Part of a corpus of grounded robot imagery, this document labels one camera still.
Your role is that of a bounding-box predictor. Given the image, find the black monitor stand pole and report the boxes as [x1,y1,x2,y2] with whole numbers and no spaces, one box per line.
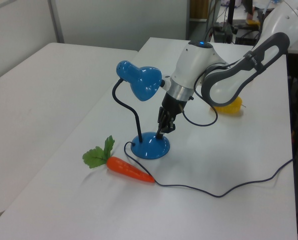
[227,0,237,26]

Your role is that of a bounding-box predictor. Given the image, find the grey metal shelf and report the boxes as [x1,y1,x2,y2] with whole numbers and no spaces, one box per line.
[185,0,208,41]

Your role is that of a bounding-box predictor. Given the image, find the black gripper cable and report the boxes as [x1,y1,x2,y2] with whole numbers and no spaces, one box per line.
[180,72,238,127]

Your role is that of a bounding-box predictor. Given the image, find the blue desk lamp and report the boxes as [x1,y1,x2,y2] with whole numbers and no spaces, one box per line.
[111,59,171,160]

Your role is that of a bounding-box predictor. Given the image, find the orange toy carrot green leaves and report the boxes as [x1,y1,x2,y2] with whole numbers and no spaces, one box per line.
[82,135,156,184]

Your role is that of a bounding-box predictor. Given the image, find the yellow toy fruit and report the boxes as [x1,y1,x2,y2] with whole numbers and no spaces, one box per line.
[208,96,247,115]

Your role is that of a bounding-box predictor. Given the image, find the green black device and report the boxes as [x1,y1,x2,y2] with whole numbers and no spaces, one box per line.
[214,21,238,44]

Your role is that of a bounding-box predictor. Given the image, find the dark blue lamp cable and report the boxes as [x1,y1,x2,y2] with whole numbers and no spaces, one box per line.
[123,141,294,198]

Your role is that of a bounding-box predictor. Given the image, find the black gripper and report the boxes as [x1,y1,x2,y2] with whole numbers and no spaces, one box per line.
[155,92,188,140]

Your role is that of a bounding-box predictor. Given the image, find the black box with cables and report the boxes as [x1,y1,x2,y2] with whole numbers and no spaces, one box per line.
[234,30,261,46]

